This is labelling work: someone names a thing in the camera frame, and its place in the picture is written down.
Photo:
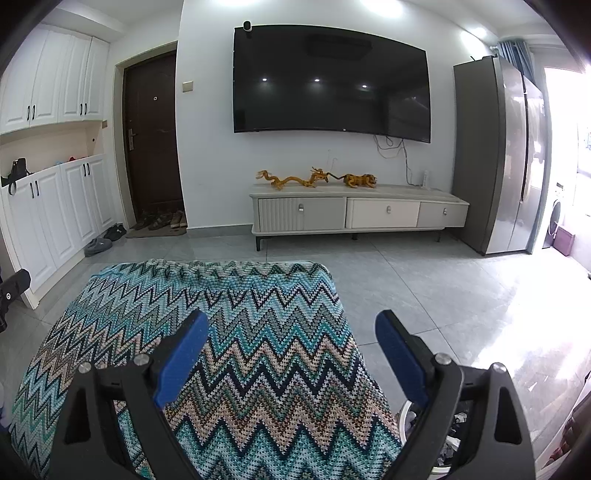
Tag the brown doormat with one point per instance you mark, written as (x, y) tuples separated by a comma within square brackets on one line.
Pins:
[(154, 232)]

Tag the white television stand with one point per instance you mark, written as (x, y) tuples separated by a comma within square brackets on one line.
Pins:
[(360, 212)]

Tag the white power strip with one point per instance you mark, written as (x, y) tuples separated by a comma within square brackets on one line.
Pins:
[(425, 179)]

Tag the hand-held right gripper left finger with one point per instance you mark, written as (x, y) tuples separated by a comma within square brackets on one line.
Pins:
[(182, 360)]

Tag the dark brown entrance door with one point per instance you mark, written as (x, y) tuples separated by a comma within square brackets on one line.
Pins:
[(154, 147)]

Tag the black handbag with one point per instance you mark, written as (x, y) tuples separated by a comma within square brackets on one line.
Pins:
[(18, 173)]

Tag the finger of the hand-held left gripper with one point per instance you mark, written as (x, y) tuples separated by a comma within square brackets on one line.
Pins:
[(16, 288)]

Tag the white base cabinet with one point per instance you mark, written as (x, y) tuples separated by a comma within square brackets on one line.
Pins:
[(60, 217)]

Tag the white wall cabinet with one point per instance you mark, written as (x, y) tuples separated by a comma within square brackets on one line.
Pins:
[(51, 83)]

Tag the beige light switch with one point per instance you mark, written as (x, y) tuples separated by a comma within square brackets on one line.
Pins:
[(187, 85)]

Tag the grey double-door refrigerator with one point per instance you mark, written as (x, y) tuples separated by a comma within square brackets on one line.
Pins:
[(485, 161)]

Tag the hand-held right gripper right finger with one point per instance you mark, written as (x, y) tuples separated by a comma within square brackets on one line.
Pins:
[(401, 364)]

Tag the round trash bin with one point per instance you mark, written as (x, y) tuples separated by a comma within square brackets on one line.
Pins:
[(408, 417)]

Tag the blue curtain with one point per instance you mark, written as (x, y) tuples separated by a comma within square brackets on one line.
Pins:
[(517, 60)]

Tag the grey slipper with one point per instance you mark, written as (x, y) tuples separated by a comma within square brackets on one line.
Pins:
[(94, 250), (104, 243)]

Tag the zigzag knitted blanket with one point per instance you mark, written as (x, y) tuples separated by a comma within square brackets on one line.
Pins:
[(268, 369)]

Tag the row of brown shoes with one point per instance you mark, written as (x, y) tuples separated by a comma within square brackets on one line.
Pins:
[(161, 219)]

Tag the small webcam on television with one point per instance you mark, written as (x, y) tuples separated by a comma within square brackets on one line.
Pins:
[(248, 26)]

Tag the black sneaker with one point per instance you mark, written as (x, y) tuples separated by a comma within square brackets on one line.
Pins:
[(111, 234), (119, 228)]

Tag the black wall-mounted television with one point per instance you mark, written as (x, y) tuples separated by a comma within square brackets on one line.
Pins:
[(332, 83)]

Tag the purple storage box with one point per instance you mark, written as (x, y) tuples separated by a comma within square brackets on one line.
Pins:
[(564, 241)]

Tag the white washing machine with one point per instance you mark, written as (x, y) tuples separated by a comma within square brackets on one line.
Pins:
[(556, 217)]

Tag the golden dragon figurine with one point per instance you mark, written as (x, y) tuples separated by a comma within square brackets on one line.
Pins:
[(295, 180)]

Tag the golden tiger figurine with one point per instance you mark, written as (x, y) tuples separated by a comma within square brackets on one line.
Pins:
[(359, 181)]

